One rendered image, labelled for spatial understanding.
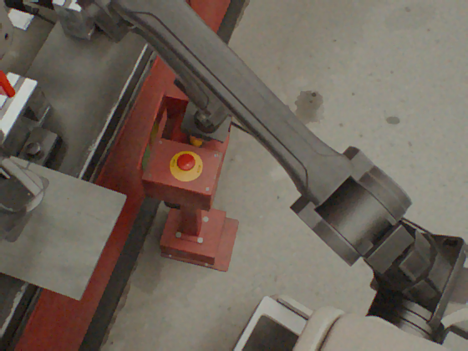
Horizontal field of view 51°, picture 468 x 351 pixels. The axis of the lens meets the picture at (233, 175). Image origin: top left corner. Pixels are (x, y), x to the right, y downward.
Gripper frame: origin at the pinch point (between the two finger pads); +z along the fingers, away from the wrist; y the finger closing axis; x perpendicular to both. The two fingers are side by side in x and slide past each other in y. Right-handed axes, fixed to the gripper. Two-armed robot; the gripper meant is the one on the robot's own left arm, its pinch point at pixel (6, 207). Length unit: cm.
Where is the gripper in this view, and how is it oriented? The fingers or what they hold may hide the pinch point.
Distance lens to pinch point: 85.4
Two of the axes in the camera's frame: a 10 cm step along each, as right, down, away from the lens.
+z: -4.9, 1.7, 8.6
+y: -3.5, 8.6, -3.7
